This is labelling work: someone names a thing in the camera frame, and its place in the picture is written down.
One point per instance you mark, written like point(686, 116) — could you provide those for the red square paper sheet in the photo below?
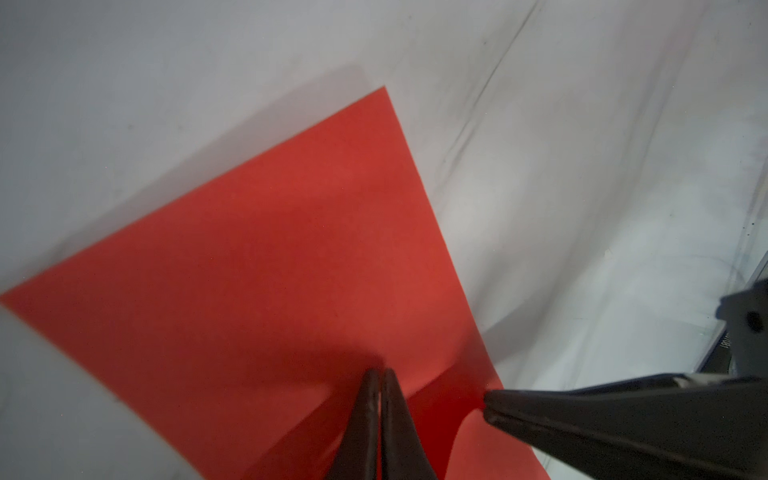
point(239, 319)

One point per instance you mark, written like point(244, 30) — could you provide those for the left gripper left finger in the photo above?
point(357, 455)

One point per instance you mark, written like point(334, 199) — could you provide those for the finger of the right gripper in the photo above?
point(667, 426)

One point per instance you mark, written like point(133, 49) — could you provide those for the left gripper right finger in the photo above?
point(402, 454)

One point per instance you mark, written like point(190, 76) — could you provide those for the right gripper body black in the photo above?
point(741, 348)

